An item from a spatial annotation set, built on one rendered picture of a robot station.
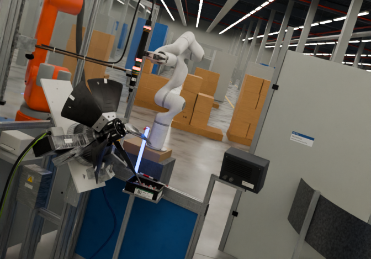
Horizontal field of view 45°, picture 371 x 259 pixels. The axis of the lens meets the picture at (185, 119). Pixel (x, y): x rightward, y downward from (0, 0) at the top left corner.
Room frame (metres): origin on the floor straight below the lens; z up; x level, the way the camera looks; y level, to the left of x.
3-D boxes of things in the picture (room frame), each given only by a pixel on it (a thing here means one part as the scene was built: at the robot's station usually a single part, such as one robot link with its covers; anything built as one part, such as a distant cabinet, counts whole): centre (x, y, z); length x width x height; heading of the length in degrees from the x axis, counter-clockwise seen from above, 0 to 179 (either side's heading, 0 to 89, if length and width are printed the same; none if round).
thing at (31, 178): (2.56, 0.75, 0.73); 0.15 x 0.09 x 0.22; 67
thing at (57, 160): (2.34, 0.55, 1.03); 0.15 x 0.10 x 0.14; 67
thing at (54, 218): (2.60, 0.61, 0.56); 0.19 x 0.04 x 0.04; 67
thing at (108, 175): (2.61, 0.37, 0.91); 0.12 x 0.08 x 0.12; 67
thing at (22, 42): (2.50, 0.97, 1.54); 0.10 x 0.07 x 0.08; 102
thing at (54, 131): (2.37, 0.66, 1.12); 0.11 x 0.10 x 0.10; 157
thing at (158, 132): (3.28, 0.16, 1.09); 0.19 x 0.19 x 0.18
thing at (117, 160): (2.69, 0.37, 0.98); 0.20 x 0.16 x 0.20; 67
